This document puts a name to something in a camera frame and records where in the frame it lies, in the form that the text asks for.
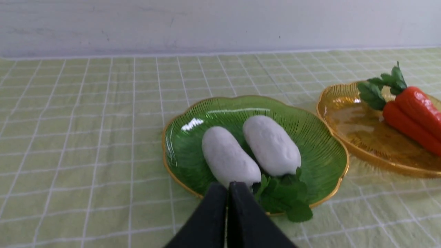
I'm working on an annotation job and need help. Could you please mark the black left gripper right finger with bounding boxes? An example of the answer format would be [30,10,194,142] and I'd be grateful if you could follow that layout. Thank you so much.
[227,182,297,248]

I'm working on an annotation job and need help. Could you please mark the green ribbed plastic plate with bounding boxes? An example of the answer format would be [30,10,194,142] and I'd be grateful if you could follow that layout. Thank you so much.
[161,95,349,208]

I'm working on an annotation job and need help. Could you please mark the orange toy carrot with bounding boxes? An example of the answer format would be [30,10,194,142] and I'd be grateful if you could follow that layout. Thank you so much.
[367,62,441,140]
[357,82,441,156]

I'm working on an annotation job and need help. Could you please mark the amber ribbed plastic plate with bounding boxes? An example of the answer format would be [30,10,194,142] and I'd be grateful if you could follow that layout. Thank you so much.
[316,82,440,178]

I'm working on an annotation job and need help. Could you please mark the white toy radish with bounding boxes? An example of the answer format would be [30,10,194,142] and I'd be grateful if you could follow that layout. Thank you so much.
[243,115,313,223]
[202,126,261,189]

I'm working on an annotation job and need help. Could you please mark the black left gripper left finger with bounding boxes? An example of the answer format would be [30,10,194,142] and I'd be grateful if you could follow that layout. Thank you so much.
[165,183,227,248]

